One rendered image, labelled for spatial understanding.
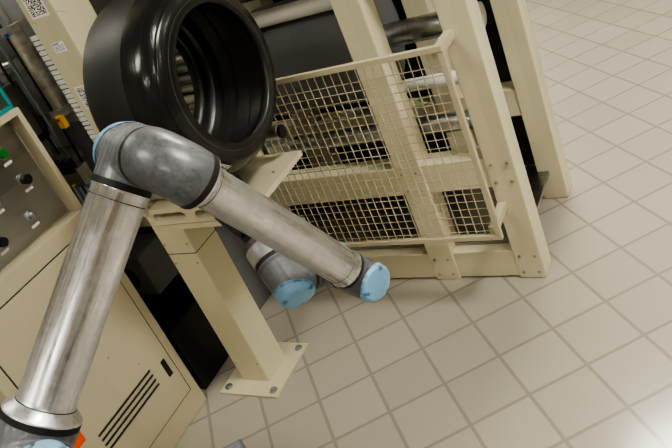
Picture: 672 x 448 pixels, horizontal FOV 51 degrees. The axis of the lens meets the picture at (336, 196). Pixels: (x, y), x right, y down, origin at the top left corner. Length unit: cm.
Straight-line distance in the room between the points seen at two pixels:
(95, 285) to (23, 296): 90
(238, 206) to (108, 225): 24
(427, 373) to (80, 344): 136
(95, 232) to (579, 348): 157
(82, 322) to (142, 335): 118
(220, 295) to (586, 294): 125
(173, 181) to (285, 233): 27
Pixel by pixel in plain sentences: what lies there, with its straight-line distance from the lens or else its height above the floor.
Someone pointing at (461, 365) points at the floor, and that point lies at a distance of 244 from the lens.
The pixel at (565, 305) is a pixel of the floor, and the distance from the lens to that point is 254.
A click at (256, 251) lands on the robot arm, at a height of 88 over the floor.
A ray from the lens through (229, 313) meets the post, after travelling 252.
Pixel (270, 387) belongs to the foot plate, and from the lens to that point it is 269.
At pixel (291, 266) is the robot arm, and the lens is 164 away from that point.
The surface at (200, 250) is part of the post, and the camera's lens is 241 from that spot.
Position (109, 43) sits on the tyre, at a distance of 192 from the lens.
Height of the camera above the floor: 167
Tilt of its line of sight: 27 degrees down
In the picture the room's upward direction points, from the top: 24 degrees counter-clockwise
